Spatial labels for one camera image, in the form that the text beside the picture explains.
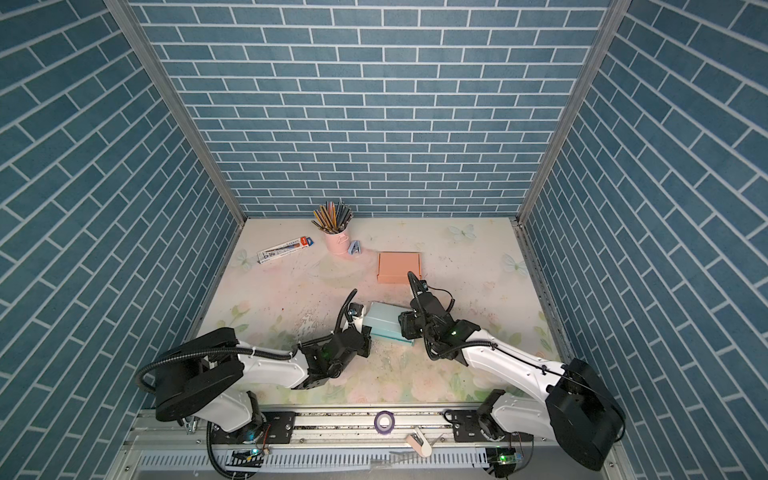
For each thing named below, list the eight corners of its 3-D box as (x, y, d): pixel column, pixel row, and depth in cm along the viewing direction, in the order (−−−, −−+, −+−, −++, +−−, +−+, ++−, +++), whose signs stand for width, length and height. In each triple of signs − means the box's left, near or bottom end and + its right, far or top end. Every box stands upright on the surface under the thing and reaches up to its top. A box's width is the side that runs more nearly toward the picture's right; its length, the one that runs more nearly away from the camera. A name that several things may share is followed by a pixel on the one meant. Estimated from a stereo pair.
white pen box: (259, 262, 109) (257, 258, 107) (258, 255, 112) (255, 251, 109) (314, 245, 115) (313, 240, 113) (312, 238, 117) (310, 234, 115)
